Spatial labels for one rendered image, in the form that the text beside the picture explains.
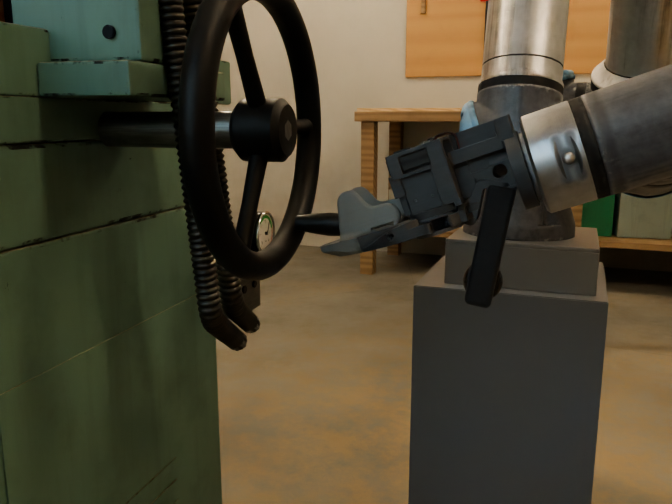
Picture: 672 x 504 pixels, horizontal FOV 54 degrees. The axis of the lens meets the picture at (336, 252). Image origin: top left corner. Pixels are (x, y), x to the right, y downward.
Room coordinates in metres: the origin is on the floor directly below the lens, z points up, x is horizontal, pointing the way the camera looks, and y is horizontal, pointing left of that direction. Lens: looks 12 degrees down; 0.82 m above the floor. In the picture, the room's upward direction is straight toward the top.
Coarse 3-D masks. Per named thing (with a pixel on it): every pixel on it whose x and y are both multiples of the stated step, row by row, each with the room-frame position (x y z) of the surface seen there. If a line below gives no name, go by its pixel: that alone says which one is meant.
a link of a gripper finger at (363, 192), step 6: (360, 192) 0.65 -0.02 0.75; (366, 192) 0.65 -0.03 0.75; (366, 198) 0.65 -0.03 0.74; (372, 198) 0.65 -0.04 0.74; (372, 204) 0.65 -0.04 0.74; (378, 204) 0.65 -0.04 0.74; (396, 204) 0.64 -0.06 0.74; (402, 210) 0.64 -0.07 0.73; (402, 216) 0.64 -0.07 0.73; (390, 222) 0.64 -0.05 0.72; (336, 240) 0.65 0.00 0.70
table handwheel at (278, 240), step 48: (240, 0) 0.57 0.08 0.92; (288, 0) 0.67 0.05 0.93; (192, 48) 0.52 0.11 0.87; (240, 48) 0.59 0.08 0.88; (288, 48) 0.72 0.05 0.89; (192, 96) 0.51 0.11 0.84; (144, 144) 0.67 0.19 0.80; (192, 144) 0.50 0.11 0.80; (240, 144) 0.62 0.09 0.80; (288, 144) 0.64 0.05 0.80; (192, 192) 0.51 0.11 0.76; (240, 240) 0.56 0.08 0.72; (288, 240) 0.68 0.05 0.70
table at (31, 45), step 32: (0, 32) 0.57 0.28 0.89; (32, 32) 0.60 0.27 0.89; (0, 64) 0.56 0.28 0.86; (32, 64) 0.60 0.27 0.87; (64, 64) 0.59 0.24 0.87; (96, 64) 0.58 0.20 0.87; (128, 64) 0.57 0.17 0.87; (160, 64) 0.62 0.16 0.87; (224, 64) 0.96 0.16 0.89; (32, 96) 0.60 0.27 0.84; (64, 96) 0.60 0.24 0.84; (96, 96) 0.59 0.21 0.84; (128, 96) 0.59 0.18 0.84; (160, 96) 0.62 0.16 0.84; (224, 96) 0.74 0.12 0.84
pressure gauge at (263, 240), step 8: (256, 216) 0.91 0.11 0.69; (264, 216) 0.92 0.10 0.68; (272, 216) 0.94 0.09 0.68; (256, 224) 0.90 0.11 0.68; (264, 224) 0.92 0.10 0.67; (272, 224) 0.95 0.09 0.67; (256, 232) 0.89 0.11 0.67; (264, 232) 0.92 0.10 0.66; (272, 232) 0.95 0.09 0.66; (256, 240) 0.89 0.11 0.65; (264, 240) 0.92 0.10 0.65; (256, 248) 0.90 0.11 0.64
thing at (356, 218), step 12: (348, 192) 0.62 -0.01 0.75; (348, 204) 0.62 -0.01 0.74; (360, 204) 0.61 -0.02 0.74; (384, 204) 0.61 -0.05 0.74; (348, 216) 0.62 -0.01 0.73; (360, 216) 0.61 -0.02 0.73; (372, 216) 0.61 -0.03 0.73; (384, 216) 0.61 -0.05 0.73; (396, 216) 0.60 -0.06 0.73; (348, 228) 0.62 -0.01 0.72; (360, 228) 0.61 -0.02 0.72; (372, 228) 0.62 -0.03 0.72; (384, 228) 0.60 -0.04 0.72; (348, 240) 0.61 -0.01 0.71; (324, 252) 0.64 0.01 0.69; (336, 252) 0.63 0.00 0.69; (348, 252) 0.62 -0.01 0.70; (360, 252) 0.61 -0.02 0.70
